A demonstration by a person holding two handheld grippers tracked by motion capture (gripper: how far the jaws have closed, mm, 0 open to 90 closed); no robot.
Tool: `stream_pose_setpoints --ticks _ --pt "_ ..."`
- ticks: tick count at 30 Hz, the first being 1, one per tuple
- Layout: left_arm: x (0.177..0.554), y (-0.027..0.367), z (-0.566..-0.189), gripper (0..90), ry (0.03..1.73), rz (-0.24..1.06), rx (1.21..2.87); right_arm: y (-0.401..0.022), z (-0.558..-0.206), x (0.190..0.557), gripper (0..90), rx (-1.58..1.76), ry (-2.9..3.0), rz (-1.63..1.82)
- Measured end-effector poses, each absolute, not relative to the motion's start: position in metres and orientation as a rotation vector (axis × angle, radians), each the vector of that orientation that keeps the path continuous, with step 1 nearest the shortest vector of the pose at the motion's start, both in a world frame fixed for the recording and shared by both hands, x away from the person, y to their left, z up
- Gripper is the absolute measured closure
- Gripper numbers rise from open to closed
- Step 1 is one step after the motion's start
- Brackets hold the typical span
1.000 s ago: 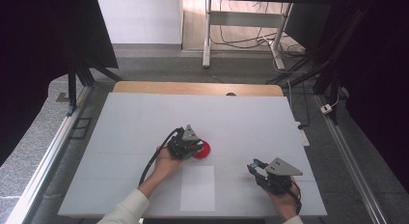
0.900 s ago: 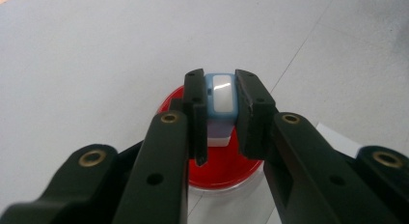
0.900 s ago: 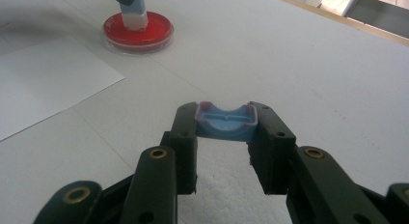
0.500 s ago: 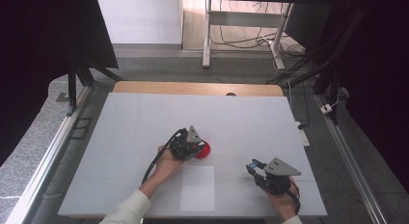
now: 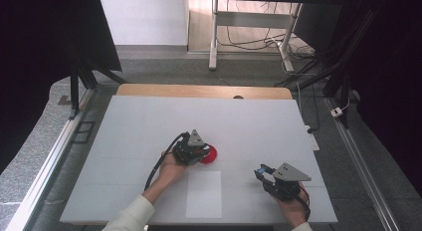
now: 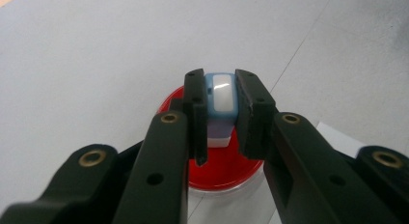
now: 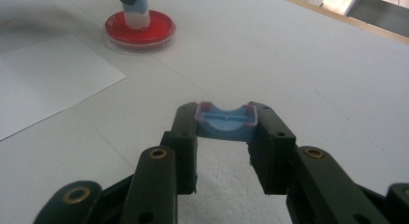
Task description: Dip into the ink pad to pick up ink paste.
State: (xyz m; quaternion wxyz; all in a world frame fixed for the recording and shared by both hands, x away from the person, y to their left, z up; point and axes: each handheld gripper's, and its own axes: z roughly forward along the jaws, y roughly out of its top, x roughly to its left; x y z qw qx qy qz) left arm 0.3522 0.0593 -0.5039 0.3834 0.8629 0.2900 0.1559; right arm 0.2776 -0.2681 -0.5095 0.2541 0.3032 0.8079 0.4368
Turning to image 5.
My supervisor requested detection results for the wooden table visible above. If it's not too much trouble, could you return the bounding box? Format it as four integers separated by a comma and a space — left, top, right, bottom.
115, 84, 294, 101

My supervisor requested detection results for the red petri dish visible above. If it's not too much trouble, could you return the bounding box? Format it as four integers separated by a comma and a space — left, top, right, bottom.
198, 144, 219, 165

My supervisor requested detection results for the hand-held gripper black cable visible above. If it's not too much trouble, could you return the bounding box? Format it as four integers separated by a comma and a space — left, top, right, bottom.
298, 185, 313, 222
143, 131, 188, 192

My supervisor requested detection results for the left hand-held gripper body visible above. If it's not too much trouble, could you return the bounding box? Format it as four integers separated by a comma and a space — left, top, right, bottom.
171, 128, 212, 166

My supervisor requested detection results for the right hand-held gripper black cable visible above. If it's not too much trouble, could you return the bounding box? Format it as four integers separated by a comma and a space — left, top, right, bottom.
298, 185, 313, 222

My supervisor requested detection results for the person's left hand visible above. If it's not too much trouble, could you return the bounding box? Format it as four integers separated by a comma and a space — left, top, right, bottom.
154, 150, 189, 193

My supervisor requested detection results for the tangle of black cables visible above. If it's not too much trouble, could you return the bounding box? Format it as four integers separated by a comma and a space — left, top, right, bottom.
217, 0, 317, 60

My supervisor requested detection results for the black curtain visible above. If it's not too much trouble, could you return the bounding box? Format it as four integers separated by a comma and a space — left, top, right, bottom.
0, 0, 123, 172
341, 0, 422, 200

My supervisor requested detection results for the black metal stand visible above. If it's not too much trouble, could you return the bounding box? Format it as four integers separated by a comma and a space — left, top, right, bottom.
273, 0, 392, 129
68, 56, 127, 120

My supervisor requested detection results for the white power strip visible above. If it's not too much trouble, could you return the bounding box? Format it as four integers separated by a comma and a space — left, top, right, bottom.
304, 124, 320, 152

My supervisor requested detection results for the white desk frame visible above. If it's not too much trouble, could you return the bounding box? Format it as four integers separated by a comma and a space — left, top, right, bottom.
208, 0, 304, 74

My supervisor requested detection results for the left hand-held gripper black cable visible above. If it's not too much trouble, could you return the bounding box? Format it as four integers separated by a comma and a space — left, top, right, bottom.
143, 131, 188, 192

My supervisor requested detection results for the person's right hand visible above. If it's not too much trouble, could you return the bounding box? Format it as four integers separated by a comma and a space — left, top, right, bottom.
274, 182, 312, 229

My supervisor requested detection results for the aluminium rail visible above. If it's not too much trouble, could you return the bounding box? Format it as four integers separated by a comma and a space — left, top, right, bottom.
323, 97, 401, 231
6, 88, 96, 231

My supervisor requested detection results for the white paper sheet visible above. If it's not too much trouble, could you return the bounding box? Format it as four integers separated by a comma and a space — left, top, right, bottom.
185, 170, 223, 219

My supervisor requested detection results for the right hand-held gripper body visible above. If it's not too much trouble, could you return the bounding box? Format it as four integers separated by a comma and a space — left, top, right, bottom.
263, 162, 313, 202

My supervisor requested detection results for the large white board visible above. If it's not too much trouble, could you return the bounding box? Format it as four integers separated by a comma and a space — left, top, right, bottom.
59, 95, 338, 224

